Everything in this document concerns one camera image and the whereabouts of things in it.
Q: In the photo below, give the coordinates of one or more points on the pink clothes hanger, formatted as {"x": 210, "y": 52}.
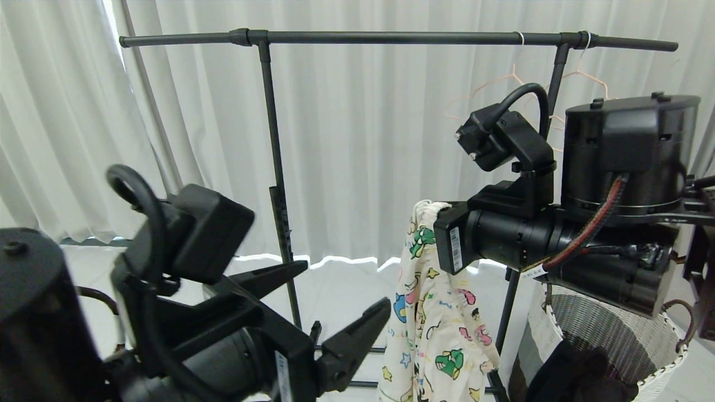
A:
{"x": 491, "y": 82}
{"x": 592, "y": 77}

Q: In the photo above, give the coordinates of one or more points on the cream printed garment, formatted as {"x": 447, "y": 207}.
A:
{"x": 435, "y": 312}

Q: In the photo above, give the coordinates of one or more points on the white curtain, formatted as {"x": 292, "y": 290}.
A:
{"x": 56, "y": 111}
{"x": 363, "y": 139}

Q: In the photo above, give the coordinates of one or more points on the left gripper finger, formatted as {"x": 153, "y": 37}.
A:
{"x": 268, "y": 279}
{"x": 346, "y": 352}

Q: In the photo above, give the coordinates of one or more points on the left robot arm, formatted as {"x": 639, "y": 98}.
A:
{"x": 33, "y": 312}

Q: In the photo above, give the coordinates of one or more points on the black clothes rack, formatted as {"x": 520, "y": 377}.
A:
{"x": 391, "y": 38}

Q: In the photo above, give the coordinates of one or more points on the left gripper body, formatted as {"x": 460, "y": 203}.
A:
{"x": 251, "y": 363}

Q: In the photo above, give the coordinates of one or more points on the black garment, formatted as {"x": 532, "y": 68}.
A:
{"x": 581, "y": 374}

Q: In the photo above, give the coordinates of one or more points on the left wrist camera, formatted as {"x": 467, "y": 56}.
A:
{"x": 206, "y": 234}

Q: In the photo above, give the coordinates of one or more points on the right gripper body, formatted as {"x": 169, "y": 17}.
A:
{"x": 503, "y": 240}

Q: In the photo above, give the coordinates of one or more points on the white laundry basket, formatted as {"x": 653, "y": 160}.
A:
{"x": 614, "y": 329}

